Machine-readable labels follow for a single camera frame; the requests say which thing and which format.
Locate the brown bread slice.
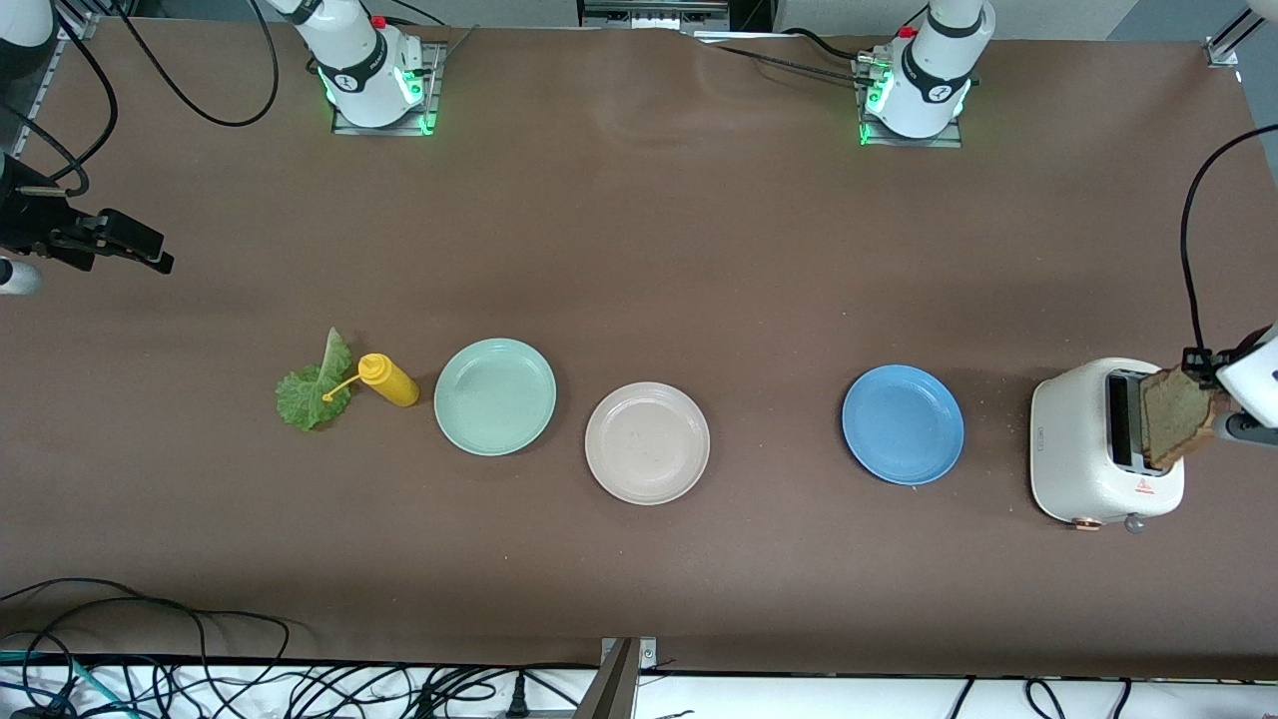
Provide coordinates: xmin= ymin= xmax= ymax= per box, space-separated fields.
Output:
xmin=1139 ymin=367 xmax=1231 ymax=472

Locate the green lettuce leaf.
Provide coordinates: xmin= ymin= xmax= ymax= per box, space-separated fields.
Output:
xmin=275 ymin=327 xmax=354 ymax=432

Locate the yellow mustard squeeze bottle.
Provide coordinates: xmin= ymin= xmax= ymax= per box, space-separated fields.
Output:
xmin=321 ymin=353 xmax=421 ymax=408

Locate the blue plate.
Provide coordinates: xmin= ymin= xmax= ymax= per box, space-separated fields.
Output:
xmin=841 ymin=363 xmax=966 ymax=487

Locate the mint green plate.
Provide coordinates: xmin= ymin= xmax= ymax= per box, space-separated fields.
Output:
xmin=433 ymin=338 xmax=558 ymax=457

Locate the beige plate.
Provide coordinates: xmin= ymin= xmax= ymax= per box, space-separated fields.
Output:
xmin=584 ymin=381 xmax=712 ymax=506

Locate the white toaster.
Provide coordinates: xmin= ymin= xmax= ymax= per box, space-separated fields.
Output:
xmin=1029 ymin=357 xmax=1187 ymax=534

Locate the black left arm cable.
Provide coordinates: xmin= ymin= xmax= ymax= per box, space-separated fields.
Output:
xmin=1181 ymin=124 xmax=1278 ymax=353

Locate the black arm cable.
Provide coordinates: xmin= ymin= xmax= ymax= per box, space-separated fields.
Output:
xmin=0 ymin=0 xmax=283 ymax=196
xmin=1181 ymin=124 xmax=1278 ymax=353

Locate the aluminium side frame rail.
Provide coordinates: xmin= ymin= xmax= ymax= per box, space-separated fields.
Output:
xmin=0 ymin=10 xmax=101 ymax=161

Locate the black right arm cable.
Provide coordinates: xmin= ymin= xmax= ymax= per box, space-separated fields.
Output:
xmin=0 ymin=0 xmax=283 ymax=196

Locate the aluminium profile rail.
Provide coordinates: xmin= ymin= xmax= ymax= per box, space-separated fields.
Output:
xmin=1203 ymin=0 xmax=1278 ymax=69

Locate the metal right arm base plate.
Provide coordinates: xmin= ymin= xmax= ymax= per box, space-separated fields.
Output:
xmin=331 ymin=42 xmax=447 ymax=137

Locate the black looped floor cable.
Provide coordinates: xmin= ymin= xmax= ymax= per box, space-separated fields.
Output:
xmin=0 ymin=577 xmax=293 ymax=700

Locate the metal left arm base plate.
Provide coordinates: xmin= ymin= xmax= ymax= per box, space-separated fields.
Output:
xmin=854 ymin=55 xmax=964 ymax=149

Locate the teal floor cable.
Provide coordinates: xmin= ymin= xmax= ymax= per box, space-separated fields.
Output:
xmin=0 ymin=649 xmax=131 ymax=719

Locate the black cable on table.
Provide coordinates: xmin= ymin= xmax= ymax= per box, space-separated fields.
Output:
xmin=689 ymin=28 xmax=880 ymax=86

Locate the dark metal equipment frame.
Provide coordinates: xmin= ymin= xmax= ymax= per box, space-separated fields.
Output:
xmin=577 ymin=0 xmax=732 ymax=33

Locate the grey metal table bracket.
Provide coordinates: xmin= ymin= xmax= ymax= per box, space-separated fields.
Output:
xmin=574 ymin=636 xmax=660 ymax=719

